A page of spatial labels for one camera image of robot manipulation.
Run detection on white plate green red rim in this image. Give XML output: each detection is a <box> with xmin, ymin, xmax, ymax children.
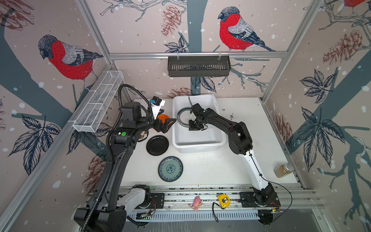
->
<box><xmin>176</xmin><ymin>107</ymin><xmax>192</xmax><ymax>128</ymax></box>

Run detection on black plate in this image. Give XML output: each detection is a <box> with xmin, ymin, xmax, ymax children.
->
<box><xmin>146</xmin><ymin>135</ymin><xmax>169</xmax><ymax>156</ymax></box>

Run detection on green patterned plate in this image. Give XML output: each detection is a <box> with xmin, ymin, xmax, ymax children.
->
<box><xmin>157</xmin><ymin>156</ymin><xmax>184</xmax><ymax>182</ymax></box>

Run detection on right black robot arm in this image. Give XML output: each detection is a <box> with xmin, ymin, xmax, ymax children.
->
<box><xmin>188</xmin><ymin>103</ymin><xmax>275</xmax><ymax>206</ymax></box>

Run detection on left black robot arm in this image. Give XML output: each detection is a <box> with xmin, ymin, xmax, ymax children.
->
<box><xmin>74</xmin><ymin>84</ymin><xmax>176</xmax><ymax>232</ymax></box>

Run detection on white plastic bin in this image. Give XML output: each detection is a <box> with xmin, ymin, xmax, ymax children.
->
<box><xmin>172</xmin><ymin>94</ymin><xmax>227</xmax><ymax>153</ymax></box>

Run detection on orange plate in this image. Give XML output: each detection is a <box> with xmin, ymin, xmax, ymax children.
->
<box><xmin>157</xmin><ymin>114</ymin><xmax>170</xmax><ymax>125</ymax></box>

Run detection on pink toy figure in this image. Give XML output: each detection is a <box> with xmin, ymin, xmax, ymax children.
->
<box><xmin>190</xmin><ymin>196</ymin><xmax>203</xmax><ymax>212</ymax></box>

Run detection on yellow tape measure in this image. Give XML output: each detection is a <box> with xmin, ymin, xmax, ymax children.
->
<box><xmin>217</xmin><ymin>194</ymin><xmax>231</xmax><ymax>209</ymax></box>

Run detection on small circuit board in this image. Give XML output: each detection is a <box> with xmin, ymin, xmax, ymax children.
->
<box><xmin>135</xmin><ymin>212</ymin><xmax>152</xmax><ymax>221</ymax></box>

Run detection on glass jar brown contents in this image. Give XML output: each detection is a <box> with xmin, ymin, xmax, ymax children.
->
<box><xmin>274</xmin><ymin>163</ymin><xmax>294</xmax><ymax>178</ymax></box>

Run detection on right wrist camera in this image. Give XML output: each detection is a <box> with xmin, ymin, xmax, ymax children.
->
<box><xmin>191</xmin><ymin>103</ymin><xmax>203</xmax><ymax>116</ymax></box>

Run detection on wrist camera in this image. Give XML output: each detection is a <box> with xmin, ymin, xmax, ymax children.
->
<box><xmin>150</xmin><ymin>96</ymin><xmax>165</xmax><ymax>119</ymax></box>
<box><xmin>191</xmin><ymin>103</ymin><xmax>203</xmax><ymax>116</ymax></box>

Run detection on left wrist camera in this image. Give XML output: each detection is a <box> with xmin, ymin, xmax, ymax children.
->
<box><xmin>150</xmin><ymin>96</ymin><xmax>165</xmax><ymax>119</ymax></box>

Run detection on black hanging wall basket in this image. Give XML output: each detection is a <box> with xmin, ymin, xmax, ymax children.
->
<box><xmin>168</xmin><ymin>56</ymin><xmax>231</xmax><ymax>77</ymax></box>

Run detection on white wire mesh shelf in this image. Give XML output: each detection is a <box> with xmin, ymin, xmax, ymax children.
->
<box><xmin>73</xmin><ymin>71</ymin><xmax>123</xmax><ymax>132</ymax></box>

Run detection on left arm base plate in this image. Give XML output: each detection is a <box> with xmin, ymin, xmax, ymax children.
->
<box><xmin>135</xmin><ymin>193</ymin><xmax>165</xmax><ymax>209</ymax></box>

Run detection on aluminium horizontal frame bar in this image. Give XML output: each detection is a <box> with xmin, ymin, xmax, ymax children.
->
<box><xmin>109</xmin><ymin>51</ymin><xmax>288</xmax><ymax>61</ymax></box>

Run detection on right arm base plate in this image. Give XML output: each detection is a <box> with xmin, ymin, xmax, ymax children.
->
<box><xmin>238</xmin><ymin>192</ymin><xmax>281</xmax><ymax>208</ymax></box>

